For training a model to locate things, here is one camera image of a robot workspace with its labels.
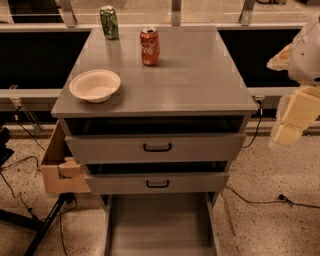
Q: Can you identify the white paper bowl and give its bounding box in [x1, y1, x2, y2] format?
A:
[69, 70, 121, 103]

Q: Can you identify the black floor cable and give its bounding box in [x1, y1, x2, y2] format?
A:
[0, 155, 42, 214]
[225, 185, 320, 210]

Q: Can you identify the cardboard box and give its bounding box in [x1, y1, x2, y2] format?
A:
[41, 123, 90, 194]

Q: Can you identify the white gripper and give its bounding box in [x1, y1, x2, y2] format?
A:
[267, 13, 320, 147]

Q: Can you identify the green soda can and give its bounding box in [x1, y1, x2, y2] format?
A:
[100, 5, 119, 40]

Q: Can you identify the black tripod stand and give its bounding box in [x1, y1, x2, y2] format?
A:
[0, 193, 77, 256]

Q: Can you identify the red coke can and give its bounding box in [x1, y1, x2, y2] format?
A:
[140, 27, 160, 66]

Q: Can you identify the grey middle drawer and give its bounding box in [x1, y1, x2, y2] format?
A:
[86, 172, 229, 194]

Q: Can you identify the black cabinet power cable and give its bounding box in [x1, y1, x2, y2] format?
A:
[241, 99, 264, 149]

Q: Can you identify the grey open bottom drawer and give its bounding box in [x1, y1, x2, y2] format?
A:
[101, 193, 222, 256]

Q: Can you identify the grey drawer cabinet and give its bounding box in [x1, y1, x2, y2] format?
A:
[50, 25, 259, 256]

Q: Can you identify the grey top drawer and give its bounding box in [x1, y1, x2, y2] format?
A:
[65, 133, 245, 164]

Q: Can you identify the black floor cable right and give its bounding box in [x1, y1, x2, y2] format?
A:
[225, 185, 320, 210]

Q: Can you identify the black floor cable left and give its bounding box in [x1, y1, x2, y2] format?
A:
[0, 155, 42, 214]

